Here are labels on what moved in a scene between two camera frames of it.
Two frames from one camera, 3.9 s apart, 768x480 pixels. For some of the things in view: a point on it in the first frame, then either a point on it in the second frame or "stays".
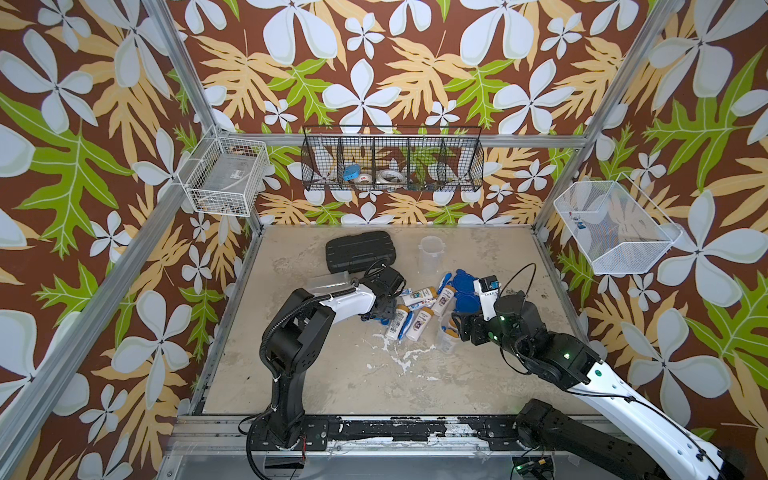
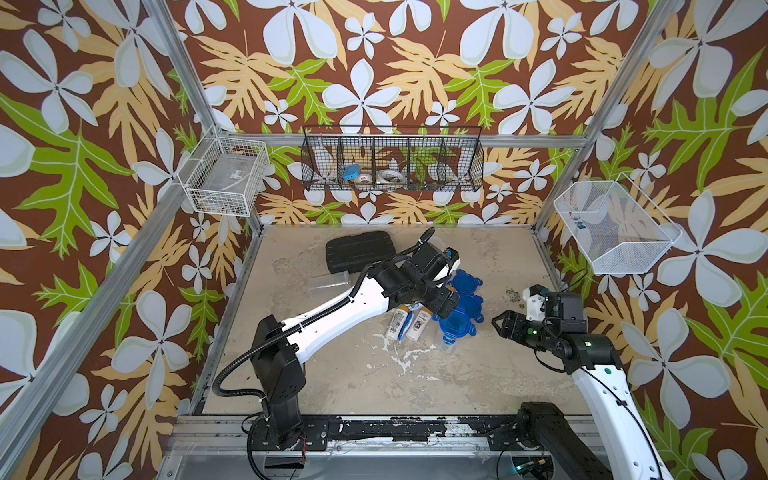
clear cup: [335, 283] stays
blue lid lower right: [467, 302] stays
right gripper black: [477, 322] → [508, 322]
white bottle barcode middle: [397, 323] stays
